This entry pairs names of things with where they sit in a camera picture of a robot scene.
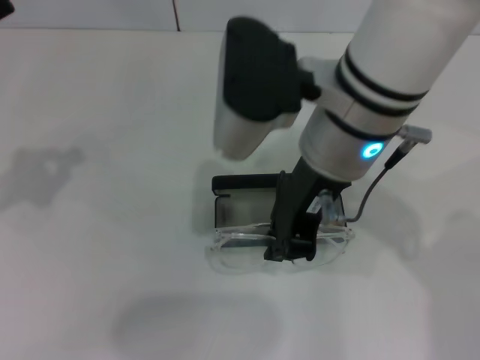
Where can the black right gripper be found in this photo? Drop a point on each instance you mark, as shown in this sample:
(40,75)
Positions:
(296,195)

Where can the silver right camera mount bracket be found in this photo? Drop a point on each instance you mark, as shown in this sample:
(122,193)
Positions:
(326,82)

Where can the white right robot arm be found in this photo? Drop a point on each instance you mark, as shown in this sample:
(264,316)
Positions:
(393,56)

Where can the clear white glasses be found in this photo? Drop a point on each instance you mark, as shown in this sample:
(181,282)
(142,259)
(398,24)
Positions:
(240,258)

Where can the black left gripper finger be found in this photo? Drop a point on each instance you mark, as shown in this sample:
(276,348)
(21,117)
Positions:
(5,5)

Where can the black glasses case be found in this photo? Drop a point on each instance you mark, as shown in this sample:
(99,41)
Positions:
(240,183)

